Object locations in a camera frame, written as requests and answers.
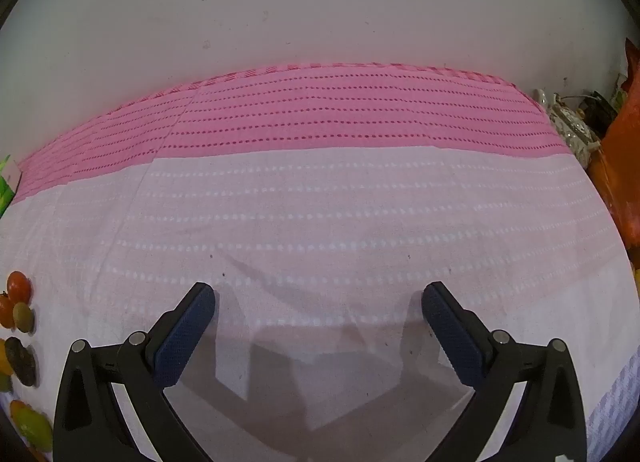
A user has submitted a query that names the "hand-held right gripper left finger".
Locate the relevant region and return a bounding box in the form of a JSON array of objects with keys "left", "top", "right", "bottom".
[{"left": 52, "top": 282, "right": 217, "bottom": 462}]

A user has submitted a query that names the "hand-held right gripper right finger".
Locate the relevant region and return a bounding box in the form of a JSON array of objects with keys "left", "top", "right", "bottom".
[{"left": 421, "top": 281, "right": 588, "bottom": 462}]

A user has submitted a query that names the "green lime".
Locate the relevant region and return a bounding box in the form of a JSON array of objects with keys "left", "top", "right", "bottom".
[{"left": 12, "top": 302, "right": 35, "bottom": 333}]

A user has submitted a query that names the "dark purple passion fruit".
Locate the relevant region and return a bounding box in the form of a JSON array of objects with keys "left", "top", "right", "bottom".
[{"left": 4, "top": 337, "right": 38, "bottom": 388}]

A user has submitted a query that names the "red tomato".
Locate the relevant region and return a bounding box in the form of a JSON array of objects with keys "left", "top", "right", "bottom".
[
  {"left": 6, "top": 271, "right": 32, "bottom": 303},
  {"left": 0, "top": 292, "right": 16, "bottom": 330}
]

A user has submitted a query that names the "yellow green mango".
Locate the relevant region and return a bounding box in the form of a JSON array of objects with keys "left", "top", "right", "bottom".
[{"left": 10, "top": 399, "right": 53, "bottom": 453}]

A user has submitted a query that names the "green tissue box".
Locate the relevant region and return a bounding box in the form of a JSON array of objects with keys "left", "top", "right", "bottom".
[{"left": 0, "top": 154, "right": 23, "bottom": 217}]

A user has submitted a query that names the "white patterned ornament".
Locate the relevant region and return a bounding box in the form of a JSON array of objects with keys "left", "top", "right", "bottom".
[{"left": 532, "top": 88, "right": 603, "bottom": 165}]

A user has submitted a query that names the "dark object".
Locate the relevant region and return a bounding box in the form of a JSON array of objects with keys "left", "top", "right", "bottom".
[{"left": 575, "top": 90, "right": 618, "bottom": 127}]

